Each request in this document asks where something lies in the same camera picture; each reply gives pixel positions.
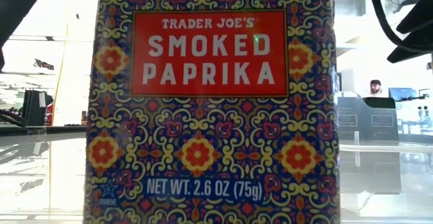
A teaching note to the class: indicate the clear plastic bin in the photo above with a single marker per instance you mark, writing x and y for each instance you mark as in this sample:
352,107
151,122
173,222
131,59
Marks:
412,129

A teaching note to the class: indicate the dark green spice tin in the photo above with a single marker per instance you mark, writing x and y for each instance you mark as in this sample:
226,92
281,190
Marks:
382,122
350,122

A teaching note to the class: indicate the person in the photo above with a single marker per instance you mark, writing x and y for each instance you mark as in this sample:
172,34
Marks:
375,88

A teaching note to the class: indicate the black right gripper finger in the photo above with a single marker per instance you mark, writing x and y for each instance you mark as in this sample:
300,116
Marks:
419,16
416,49

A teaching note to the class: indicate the white square pillar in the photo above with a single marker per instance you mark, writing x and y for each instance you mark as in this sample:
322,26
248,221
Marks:
72,88

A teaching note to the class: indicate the black aluminium table frame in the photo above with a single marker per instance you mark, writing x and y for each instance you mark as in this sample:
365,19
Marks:
40,131

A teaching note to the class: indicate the small black monitor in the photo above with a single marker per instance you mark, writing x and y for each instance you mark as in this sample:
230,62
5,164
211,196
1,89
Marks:
34,107

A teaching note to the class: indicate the red-lidded paprika tin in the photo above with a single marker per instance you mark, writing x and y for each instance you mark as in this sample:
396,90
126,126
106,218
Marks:
209,132

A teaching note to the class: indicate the blue-screen monitor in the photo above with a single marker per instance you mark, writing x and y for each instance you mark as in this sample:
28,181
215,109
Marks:
402,93

